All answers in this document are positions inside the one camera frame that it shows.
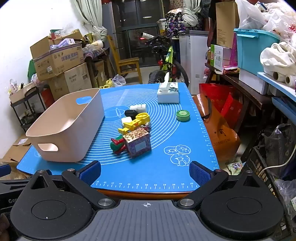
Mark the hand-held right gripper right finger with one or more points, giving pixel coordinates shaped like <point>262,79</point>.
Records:
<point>199,173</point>

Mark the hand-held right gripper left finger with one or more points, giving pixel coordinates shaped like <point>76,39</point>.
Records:
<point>90,173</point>

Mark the beige plastic basket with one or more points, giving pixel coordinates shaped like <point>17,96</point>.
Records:
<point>69,143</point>

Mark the green and red toy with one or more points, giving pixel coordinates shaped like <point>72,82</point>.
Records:
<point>118,144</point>

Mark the patterned square box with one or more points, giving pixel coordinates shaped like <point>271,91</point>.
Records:
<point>138,144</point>

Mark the green round tin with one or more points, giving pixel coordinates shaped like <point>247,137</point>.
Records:
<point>183,115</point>

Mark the white charger plug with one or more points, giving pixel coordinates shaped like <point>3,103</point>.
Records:
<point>126,121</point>

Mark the yellow plastic toy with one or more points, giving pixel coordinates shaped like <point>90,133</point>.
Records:
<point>136,121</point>

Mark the red hero figurine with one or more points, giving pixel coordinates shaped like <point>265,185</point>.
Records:
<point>146,128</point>

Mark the black earbud case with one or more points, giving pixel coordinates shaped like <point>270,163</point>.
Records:
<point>129,113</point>

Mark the white cylindrical bottle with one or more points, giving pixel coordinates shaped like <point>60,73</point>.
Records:
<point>138,108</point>

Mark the flattened cardboard sheet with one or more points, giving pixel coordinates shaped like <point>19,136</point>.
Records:
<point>13,155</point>

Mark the small snack packet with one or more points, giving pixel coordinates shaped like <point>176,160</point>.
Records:
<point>235,167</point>

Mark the orange paper bag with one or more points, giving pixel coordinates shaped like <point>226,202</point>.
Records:
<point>219,141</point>

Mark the blue silicone baking mat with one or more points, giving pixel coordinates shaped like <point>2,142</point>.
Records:
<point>173,143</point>

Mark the black plastic crate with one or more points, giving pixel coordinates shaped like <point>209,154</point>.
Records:
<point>261,162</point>

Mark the red gift bag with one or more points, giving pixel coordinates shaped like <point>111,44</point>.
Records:
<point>217,95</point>

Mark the white tissue box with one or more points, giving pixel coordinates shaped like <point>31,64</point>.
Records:
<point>168,97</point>

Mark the dark plastic bag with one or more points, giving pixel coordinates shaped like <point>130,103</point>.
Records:
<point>281,148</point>

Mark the black utility cart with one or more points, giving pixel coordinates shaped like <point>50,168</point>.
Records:
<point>30,104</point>

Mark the yellow floor toy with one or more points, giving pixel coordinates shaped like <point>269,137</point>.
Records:
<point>106,83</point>

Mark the dark wooden side table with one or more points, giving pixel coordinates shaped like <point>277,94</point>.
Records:
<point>249,95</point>

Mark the large plain cardboard box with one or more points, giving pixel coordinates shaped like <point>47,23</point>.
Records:
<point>74,81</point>

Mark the clear plastic bag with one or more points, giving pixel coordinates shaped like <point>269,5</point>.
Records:
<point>119,80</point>

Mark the small brown cardboard box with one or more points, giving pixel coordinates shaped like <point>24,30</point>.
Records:
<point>99,74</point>

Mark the white plastic container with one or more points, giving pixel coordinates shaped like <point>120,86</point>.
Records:
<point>252,81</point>

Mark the black and green bicycle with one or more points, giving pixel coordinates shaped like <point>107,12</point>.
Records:
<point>168,62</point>

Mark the wooden chair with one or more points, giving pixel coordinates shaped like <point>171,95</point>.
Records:
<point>127,63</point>

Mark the open printed cardboard box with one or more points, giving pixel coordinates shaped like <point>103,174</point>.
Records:
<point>57,61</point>

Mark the light blue shelf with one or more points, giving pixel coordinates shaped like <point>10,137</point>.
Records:
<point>284,92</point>

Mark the green and white carton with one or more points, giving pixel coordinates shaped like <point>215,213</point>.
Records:
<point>219,56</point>

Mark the turquoise storage bin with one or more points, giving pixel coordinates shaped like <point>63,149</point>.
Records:
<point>256,51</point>

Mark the white cloth pile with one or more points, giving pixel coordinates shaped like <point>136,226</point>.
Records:
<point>277,58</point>

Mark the upright brown cardboard box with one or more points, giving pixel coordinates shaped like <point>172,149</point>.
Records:
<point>225,25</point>

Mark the pile of clothes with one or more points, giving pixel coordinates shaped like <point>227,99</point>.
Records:
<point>182,20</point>

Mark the pale curtain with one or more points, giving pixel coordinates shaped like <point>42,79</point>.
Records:
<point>89,12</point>

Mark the white plastic bags pile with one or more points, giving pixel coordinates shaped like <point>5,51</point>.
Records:
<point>270,14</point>

